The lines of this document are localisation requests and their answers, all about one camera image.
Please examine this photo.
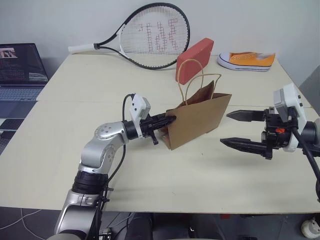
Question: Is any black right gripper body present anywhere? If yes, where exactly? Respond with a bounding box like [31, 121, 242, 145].
[261, 107, 294, 161]

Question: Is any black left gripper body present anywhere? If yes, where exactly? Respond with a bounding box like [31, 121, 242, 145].
[139, 113, 168, 146]

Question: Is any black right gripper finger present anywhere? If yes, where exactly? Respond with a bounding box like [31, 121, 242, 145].
[219, 137, 268, 157]
[226, 109, 266, 123]

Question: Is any brown paper bag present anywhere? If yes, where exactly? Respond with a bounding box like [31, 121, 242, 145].
[159, 58, 233, 151]

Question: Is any orange canvas sneaker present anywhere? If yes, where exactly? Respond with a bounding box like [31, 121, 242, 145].
[216, 51, 277, 73]

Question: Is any red brick block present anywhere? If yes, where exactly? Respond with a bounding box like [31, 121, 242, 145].
[175, 37, 215, 86]

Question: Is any white round floor object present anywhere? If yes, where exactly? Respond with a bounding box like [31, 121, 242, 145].
[300, 216, 320, 238]

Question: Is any black and white tennis racket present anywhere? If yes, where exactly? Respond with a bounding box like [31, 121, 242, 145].
[67, 2, 191, 70]

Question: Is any dark rounded shape under table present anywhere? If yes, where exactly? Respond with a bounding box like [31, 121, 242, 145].
[125, 215, 155, 240]

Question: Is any dark laptop computer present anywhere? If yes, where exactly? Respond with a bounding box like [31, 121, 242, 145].
[0, 43, 50, 119]

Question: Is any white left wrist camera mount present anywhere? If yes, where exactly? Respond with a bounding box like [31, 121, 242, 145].
[128, 93, 152, 138]

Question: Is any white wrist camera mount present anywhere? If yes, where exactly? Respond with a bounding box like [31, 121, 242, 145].
[128, 93, 152, 138]
[273, 83, 308, 153]

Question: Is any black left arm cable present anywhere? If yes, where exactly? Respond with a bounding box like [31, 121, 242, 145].
[94, 93, 136, 240]

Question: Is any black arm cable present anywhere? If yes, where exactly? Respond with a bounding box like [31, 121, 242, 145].
[94, 93, 136, 240]
[287, 113, 320, 202]

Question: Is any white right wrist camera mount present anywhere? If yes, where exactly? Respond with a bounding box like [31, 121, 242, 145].
[273, 83, 308, 153]

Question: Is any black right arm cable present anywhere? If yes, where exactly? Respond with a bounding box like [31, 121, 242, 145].
[287, 113, 320, 202]

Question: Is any white floor cable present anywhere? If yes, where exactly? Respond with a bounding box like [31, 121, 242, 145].
[0, 206, 44, 236]

